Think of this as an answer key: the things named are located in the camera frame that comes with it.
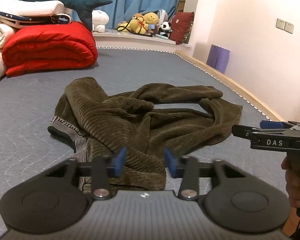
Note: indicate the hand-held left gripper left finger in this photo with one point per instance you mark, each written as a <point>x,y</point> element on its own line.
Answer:
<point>120,161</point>

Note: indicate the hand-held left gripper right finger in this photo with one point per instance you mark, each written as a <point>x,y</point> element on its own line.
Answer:
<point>171,162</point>

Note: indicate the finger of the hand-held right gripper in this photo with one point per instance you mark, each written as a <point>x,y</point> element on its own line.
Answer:
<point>271,124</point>
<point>241,130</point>

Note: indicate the person's right hand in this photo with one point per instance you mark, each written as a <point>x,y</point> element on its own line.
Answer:
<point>298,187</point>

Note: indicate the purple bag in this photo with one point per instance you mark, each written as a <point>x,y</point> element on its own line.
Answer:
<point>218,57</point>

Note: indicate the bed with grey cover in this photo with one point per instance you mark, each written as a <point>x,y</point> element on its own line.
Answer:
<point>150,65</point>

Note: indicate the red cushion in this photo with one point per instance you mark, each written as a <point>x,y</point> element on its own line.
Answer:
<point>181,26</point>

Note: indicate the white window sill platform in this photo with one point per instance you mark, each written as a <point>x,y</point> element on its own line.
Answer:
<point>130,38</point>

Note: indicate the panda plush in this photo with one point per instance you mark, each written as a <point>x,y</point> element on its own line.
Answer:
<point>165,28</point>

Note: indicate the red folded quilt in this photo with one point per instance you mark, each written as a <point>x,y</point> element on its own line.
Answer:
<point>50,47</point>

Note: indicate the yellow plush dog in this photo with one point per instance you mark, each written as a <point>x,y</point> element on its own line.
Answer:
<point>135,25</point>

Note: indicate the white mushroom plush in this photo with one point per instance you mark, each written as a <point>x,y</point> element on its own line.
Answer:
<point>99,20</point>

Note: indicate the yellow round plush toy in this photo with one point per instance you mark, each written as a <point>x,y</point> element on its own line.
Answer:
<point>151,18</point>

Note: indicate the white pillow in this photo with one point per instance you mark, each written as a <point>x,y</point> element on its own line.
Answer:
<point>27,6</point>

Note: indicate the wall switch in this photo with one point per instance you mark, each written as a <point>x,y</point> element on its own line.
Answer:
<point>280,23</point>
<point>289,27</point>

